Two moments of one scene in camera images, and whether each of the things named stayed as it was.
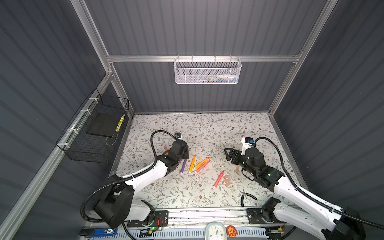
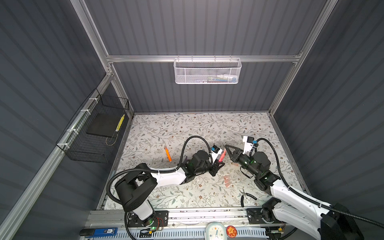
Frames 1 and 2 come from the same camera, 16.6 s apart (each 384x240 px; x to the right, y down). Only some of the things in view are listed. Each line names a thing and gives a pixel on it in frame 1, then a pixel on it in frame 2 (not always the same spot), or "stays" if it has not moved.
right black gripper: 237,152 stays
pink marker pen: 219,179 → 222,155
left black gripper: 185,153 → 215,167
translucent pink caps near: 227,182 stays
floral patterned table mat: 230,156 stays
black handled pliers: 242,197 stays
